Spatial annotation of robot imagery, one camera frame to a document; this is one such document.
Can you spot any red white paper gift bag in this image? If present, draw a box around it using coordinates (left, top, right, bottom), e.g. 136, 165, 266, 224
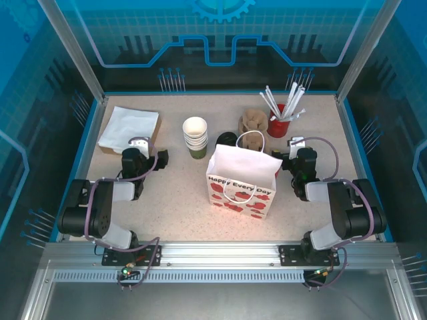
205, 130, 284, 221

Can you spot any brown cardboard napkin tray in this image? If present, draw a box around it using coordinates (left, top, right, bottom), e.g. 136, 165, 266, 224
98, 115, 163, 157

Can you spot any red straw holder cup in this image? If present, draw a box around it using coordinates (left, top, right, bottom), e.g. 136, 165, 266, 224
266, 103, 292, 138

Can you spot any stack of paper cups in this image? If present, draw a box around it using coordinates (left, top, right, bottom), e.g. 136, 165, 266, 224
182, 116, 209, 160

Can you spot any stack of white napkins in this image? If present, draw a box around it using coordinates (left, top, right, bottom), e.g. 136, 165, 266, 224
97, 105, 160, 155

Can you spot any stack of black lids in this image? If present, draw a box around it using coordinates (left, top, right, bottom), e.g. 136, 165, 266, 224
216, 131, 238, 147

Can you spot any grey metal front panel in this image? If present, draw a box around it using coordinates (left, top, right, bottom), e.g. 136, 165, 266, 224
18, 259, 423, 320

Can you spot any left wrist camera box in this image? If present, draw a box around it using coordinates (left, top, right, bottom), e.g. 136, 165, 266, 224
129, 138, 150, 157

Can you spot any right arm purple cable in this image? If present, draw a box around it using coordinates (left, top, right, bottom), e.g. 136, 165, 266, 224
302, 136, 376, 291

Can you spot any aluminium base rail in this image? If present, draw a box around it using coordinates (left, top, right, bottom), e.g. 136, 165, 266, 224
43, 240, 403, 267

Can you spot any aluminium frame post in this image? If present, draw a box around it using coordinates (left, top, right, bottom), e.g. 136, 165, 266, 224
335, 0, 403, 105
37, 0, 108, 105

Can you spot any slotted grey cable duct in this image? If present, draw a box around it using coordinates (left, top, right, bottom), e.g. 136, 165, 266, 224
51, 269, 306, 284

